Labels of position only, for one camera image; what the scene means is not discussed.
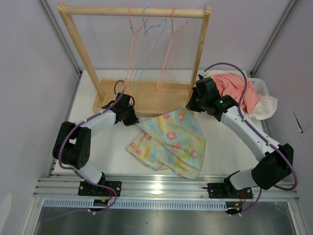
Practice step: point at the blue wire hanger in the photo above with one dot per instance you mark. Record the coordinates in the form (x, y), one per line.
(152, 36)

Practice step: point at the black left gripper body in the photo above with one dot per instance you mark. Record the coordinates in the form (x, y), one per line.
(128, 110)

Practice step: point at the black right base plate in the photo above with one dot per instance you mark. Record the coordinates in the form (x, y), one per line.
(226, 191)

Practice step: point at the left pink wire hanger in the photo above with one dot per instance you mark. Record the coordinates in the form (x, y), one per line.
(134, 33)

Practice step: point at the pink wire hanger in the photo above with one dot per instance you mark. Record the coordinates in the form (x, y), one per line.
(134, 33)
(173, 47)

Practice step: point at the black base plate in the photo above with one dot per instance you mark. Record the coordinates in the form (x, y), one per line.
(86, 189)
(226, 191)

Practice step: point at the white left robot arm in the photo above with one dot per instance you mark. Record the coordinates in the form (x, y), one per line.
(73, 143)

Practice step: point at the white sheer garment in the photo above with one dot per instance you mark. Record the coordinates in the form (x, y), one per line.
(264, 108)

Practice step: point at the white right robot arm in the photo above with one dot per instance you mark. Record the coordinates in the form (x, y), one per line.
(274, 160)

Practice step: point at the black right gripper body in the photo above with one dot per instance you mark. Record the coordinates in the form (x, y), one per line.
(200, 104)

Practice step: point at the white slotted cable duct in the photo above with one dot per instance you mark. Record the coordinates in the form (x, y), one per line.
(202, 205)

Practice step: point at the right pink wire hanger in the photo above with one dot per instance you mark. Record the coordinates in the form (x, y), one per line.
(173, 47)

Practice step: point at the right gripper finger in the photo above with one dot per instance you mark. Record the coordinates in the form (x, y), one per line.
(194, 96)
(192, 106)

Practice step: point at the floral pastel skirt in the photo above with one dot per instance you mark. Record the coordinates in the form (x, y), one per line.
(172, 141)

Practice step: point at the aluminium mounting rail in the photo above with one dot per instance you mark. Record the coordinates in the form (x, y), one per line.
(154, 187)

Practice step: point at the coral pink garment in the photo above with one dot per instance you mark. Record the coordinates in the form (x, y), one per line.
(233, 85)

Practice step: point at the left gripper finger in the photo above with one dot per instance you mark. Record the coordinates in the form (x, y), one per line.
(134, 118)
(127, 121)

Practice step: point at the wooden hanger rack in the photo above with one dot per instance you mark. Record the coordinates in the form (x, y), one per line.
(152, 98)

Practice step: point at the white plastic laundry basket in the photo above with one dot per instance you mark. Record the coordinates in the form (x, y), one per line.
(256, 89)

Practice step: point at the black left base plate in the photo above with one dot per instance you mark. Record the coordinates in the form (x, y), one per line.
(86, 189)

